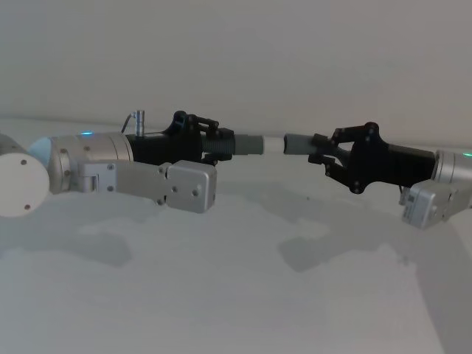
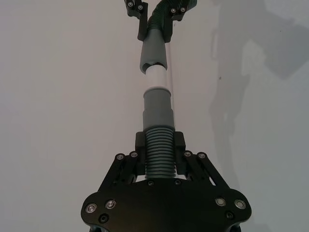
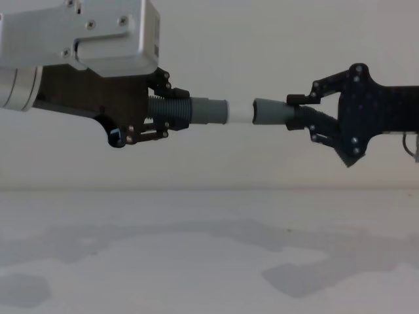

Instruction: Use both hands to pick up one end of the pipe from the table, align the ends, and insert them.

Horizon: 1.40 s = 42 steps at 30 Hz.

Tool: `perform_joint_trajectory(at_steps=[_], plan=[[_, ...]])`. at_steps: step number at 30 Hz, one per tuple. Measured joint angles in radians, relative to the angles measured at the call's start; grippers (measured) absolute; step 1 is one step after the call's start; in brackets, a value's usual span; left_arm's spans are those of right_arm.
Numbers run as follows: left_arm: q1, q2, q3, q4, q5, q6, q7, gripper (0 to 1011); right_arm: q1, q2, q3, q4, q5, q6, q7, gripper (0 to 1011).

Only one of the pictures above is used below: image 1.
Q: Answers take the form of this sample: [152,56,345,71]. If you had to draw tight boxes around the white table cloth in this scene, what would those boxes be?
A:
[0,117,472,354]

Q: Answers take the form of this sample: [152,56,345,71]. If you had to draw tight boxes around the ribbed grey tube white tip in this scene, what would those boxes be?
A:
[201,132,285,156]

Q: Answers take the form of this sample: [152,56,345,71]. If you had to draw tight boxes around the white curtain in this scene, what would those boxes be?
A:
[0,0,472,138]

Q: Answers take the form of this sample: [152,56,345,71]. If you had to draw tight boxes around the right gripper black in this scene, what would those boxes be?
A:
[308,122,438,195]

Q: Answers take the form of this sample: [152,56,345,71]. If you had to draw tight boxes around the thin dark cable silver plug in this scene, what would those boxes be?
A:
[121,108,147,136]

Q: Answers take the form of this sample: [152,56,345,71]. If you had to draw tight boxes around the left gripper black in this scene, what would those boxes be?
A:
[125,110,236,167]

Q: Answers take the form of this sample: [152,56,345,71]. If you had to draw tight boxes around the short grey cylinder cap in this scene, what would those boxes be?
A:
[282,133,319,156]

